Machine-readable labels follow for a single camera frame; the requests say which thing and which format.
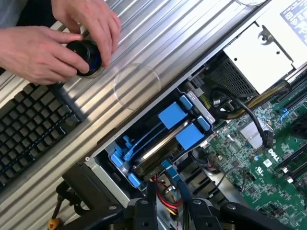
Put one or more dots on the black RAM slot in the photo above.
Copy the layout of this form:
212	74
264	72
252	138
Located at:
299	173
296	161

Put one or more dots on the green motherboard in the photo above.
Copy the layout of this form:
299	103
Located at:
263	182

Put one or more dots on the black keyboard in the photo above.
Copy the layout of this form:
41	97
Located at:
28	134

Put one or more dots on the open PC case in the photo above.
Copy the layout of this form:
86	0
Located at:
79	177

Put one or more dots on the person's right hand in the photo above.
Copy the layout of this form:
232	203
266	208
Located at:
31	52

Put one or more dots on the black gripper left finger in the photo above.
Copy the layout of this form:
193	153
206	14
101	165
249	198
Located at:
151	215

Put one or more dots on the black clamp yellow trigger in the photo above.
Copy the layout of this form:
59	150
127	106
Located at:
64	191

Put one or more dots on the black fan shroud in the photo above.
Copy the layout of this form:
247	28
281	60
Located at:
199	182

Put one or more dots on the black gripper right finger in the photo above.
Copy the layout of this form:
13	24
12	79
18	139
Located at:
201	215

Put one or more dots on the silver finned heat sink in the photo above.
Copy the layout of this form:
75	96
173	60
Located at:
249	134

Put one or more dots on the person's left hand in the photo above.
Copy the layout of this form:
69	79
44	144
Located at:
91	19

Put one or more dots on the black expansion slot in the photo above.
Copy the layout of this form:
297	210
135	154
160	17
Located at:
299	100
295	89

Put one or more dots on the hard drive in blue caddy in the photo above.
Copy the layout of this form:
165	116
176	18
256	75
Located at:
108	184

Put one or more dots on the blue disk carrier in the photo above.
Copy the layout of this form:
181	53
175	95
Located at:
171	115

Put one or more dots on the silver power supply with label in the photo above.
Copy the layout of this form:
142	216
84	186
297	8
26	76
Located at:
251	57

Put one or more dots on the clear round plastic disc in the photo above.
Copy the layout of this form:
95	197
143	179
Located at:
136	86
251	3

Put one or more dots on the blue board connector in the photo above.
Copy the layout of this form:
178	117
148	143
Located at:
283	115

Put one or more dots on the person trunk grey shirt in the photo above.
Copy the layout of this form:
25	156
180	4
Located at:
9	12

